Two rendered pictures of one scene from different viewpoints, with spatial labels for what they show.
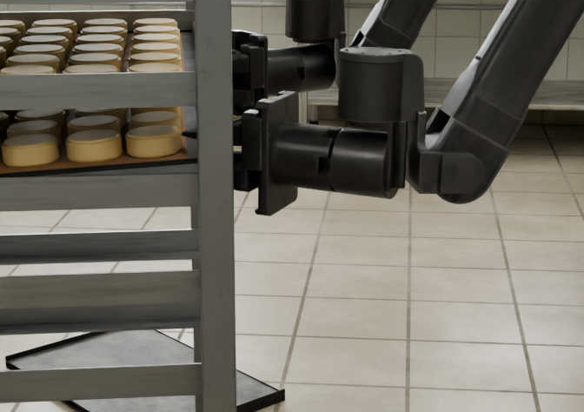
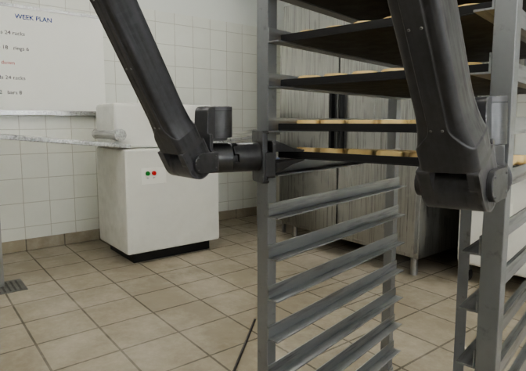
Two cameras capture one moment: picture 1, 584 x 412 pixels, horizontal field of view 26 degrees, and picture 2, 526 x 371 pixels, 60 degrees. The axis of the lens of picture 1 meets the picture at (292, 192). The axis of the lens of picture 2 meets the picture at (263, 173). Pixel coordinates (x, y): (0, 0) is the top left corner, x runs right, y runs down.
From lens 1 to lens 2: 1.87 m
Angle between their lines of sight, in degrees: 132
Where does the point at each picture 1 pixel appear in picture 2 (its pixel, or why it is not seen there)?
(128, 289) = (294, 204)
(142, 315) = not seen: hidden behind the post
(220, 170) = not seen: hidden behind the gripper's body
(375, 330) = not seen: outside the picture
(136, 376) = (293, 242)
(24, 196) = (316, 163)
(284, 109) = (257, 136)
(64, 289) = (308, 200)
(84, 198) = (304, 166)
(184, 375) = (280, 246)
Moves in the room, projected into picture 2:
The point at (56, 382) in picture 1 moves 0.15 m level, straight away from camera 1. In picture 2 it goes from (311, 237) to (370, 246)
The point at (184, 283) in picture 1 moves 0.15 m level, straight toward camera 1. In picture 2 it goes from (280, 206) to (232, 199)
